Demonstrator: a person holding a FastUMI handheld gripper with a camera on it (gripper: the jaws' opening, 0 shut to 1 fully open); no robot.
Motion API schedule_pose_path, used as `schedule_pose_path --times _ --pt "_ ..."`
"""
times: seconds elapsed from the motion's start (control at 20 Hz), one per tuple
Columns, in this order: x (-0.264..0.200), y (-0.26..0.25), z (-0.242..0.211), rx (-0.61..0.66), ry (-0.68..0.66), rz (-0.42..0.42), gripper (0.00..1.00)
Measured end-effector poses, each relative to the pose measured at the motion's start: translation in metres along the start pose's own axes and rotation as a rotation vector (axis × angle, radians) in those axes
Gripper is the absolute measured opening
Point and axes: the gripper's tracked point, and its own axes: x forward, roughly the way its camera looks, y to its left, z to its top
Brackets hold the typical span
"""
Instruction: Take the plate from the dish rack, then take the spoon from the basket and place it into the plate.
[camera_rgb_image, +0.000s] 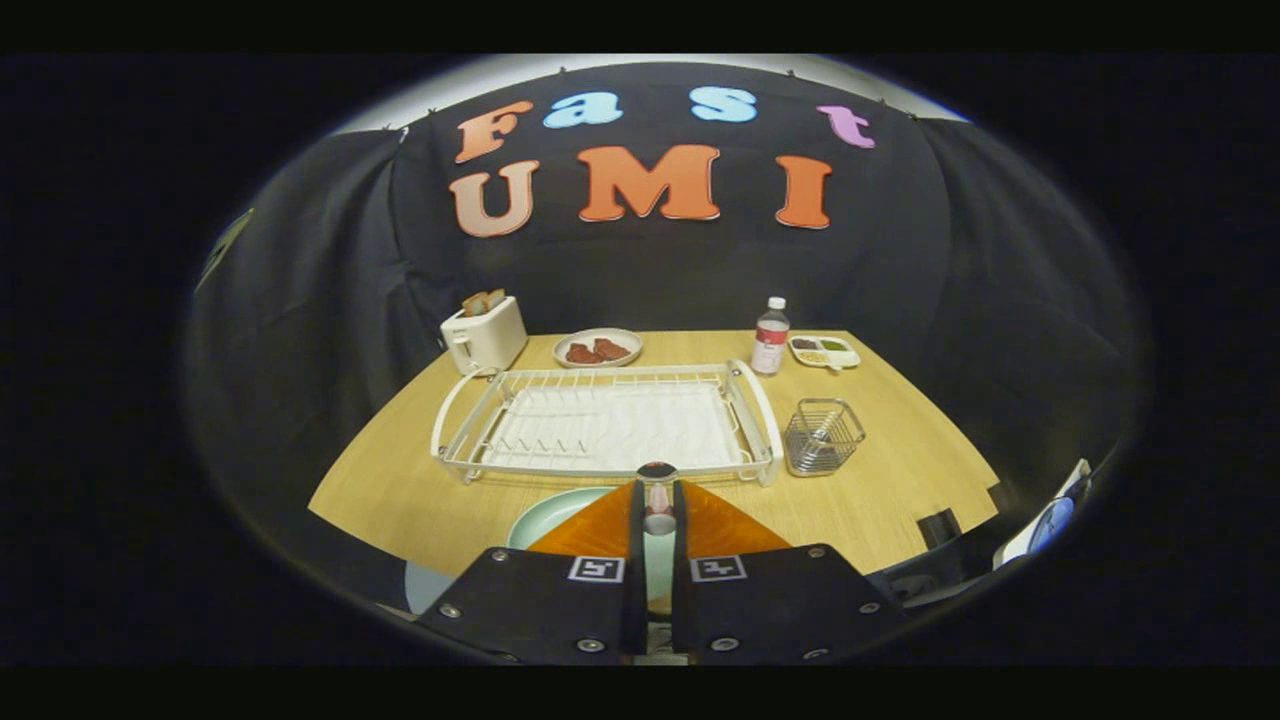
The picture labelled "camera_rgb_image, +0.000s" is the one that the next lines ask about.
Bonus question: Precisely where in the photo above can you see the white wire dish rack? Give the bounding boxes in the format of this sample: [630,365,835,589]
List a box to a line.
[430,360,786,488]

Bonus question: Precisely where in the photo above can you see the clear bottle with red label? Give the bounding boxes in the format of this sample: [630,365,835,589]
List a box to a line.
[751,296,791,377]

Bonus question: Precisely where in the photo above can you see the small black stand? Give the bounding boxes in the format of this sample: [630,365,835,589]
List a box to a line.
[917,508,964,550]

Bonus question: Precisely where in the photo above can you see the pale green plate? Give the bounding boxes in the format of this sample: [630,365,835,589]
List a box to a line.
[505,487,678,603]

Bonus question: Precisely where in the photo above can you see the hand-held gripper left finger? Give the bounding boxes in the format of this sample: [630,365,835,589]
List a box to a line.
[415,480,648,666]

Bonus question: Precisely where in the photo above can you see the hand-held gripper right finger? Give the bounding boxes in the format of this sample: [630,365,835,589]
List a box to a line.
[672,480,906,666]

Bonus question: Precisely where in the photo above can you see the white toaster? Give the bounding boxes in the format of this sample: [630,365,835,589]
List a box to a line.
[440,296,529,376]

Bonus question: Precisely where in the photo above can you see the metal spoon with pink handle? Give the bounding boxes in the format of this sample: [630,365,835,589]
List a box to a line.
[638,461,680,537]

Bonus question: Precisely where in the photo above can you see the black backdrop cloth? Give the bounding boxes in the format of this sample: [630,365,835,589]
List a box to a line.
[185,62,1141,601]

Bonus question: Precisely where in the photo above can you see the white divided snack tray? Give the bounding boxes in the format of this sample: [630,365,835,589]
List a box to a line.
[787,334,862,372]

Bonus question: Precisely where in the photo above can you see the metal wire basket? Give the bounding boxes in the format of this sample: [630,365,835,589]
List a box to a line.
[783,398,867,478]

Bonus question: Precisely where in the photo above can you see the beige dish with red food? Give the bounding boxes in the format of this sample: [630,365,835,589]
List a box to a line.
[553,328,644,369]

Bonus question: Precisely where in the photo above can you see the white and blue board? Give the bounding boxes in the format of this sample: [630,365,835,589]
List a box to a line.
[995,458,1093,569]

